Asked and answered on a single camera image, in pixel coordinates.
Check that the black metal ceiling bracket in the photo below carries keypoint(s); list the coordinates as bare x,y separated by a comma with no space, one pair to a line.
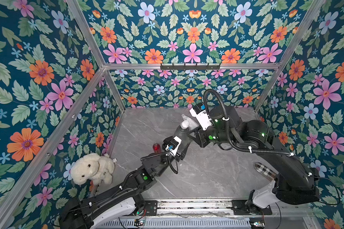
183,67

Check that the small red object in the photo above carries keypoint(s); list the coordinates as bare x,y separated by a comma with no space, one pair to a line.
156,148

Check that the metal base rail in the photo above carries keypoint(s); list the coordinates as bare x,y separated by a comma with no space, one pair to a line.
223,213

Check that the striped oblong case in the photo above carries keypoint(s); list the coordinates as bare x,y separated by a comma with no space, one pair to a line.
266,172

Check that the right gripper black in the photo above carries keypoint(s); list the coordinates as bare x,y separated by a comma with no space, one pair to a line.
199,134

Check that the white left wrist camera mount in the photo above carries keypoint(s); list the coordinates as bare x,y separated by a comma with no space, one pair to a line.
173,145

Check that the clear plastic spray bottle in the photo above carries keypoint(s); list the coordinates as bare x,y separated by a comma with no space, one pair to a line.
183,134

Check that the cream plush teddy bear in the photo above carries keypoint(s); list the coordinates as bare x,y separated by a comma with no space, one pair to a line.
93,167

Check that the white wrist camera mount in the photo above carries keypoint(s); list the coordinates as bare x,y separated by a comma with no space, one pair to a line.
173,145
199,112

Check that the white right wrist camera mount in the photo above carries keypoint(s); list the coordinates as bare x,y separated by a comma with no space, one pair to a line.
199,112

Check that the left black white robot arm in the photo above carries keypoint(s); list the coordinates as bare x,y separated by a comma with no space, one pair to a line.
125,198

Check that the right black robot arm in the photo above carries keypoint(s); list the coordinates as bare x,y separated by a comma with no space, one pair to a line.
294,183

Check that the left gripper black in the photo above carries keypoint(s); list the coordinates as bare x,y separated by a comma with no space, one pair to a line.
180,154

